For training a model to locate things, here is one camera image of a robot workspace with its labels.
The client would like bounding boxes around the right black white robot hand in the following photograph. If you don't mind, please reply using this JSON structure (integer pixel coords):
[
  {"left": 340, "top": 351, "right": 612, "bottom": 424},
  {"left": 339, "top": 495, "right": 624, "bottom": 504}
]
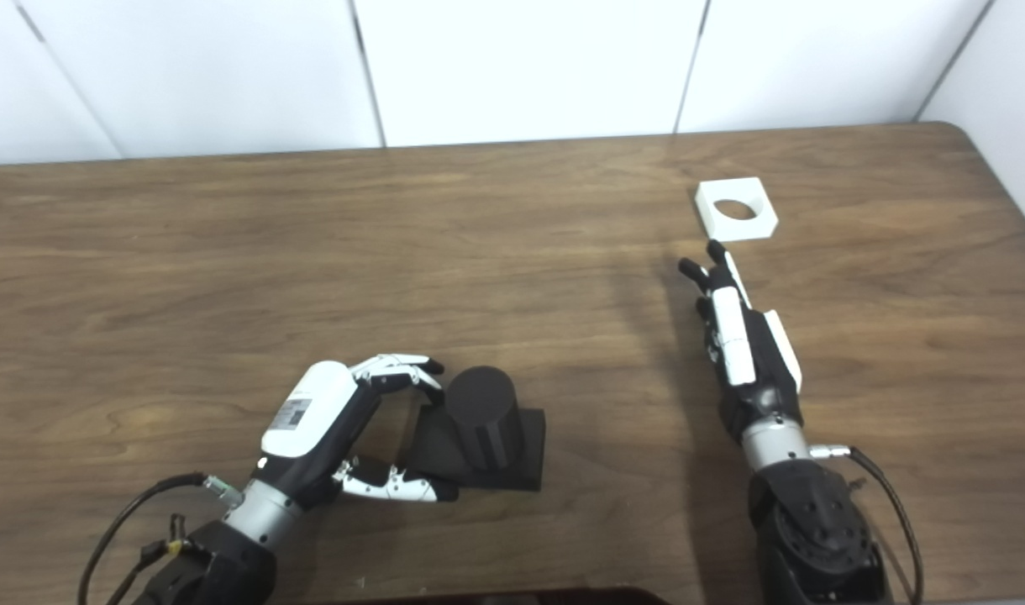
[{"left": 679, "top": 240, "right": 803, "bottom": 442}]

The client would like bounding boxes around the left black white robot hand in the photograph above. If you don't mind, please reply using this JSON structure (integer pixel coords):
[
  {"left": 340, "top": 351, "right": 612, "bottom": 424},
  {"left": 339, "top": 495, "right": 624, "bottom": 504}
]
[{"left": 256, "top": 353, "right": 460, "bottom": 509}]

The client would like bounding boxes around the white square piece with hole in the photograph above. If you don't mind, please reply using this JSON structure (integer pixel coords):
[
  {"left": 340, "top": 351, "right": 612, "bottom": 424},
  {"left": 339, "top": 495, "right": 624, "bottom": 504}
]
[{"left": 695, "top": 176, "right": 779, "bottom": 243}]

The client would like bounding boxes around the black peg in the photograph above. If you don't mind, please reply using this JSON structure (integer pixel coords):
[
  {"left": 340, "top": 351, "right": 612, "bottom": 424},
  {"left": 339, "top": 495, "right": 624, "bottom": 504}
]
[{"left": 399, "top": 366, "right": 547, "bottom": 493}]

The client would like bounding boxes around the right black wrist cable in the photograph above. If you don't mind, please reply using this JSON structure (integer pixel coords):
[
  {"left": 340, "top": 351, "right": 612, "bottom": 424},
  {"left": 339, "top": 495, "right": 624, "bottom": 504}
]
[{"left": 810, "top": 444, "right": 925, "bottom": 605}]

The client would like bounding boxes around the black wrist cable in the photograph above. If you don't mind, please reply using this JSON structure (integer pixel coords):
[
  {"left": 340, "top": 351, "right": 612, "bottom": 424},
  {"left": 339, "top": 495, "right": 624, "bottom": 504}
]
[
  {"left": 77, "top": 472, "right": 232, "bottom": 605},
  {"left": 810, "top": 444, "right": 925, "bottom": 605}
]

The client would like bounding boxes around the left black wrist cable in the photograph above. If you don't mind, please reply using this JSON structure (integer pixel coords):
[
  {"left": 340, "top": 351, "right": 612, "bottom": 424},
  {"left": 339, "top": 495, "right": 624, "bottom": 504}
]
[{"left": 77, "top": 472, "right": 232, "bottom": 605}]

